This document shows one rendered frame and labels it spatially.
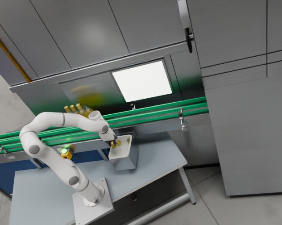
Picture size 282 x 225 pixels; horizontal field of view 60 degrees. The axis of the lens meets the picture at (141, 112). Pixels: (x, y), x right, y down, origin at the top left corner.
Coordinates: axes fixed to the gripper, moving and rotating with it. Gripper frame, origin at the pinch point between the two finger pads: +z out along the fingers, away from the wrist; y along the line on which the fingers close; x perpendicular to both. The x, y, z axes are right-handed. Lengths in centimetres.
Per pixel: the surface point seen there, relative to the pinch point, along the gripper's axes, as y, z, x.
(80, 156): 46, 25, -14
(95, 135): 18.8, 1.6, -13.7
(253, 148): -100, 33, -3
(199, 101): -69, 0, -29
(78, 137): 34.4, 1.1, -13.9
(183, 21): -71, -67, -24
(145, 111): -24.4, 0.6, -29.9
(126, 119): -9.3, -1.2, -22.4
